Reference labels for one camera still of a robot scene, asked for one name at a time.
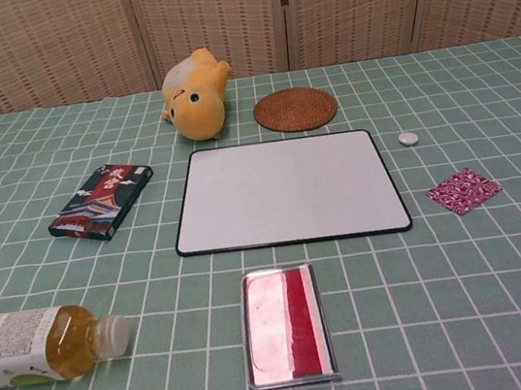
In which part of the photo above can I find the yellow plush toy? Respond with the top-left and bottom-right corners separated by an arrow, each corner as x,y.
152,44 -> 243,148

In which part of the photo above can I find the clear case with red insert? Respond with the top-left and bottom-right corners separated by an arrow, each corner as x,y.
230,258 -> 343,390

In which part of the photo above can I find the dark illustrated card box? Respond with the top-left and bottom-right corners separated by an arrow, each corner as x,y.
39,157 -> 163,251

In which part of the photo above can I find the tea bottle with white label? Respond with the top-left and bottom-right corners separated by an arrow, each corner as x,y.
0,294 -> 138,390

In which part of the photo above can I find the white rectangular board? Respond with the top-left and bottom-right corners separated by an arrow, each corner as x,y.
160,119 -> 416,266

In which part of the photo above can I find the small red patterned card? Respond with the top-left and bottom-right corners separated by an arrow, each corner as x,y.
422,162 -> 507,219

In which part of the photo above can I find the round woven rattan coaster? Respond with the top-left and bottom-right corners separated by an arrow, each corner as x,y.
249,81 -> 342,139

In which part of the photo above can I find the green checked tablecloth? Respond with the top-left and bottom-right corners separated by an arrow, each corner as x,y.
0,34 -> 521,390

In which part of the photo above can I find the small white round cap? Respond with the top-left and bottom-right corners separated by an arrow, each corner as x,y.
397,129 -> 420,148

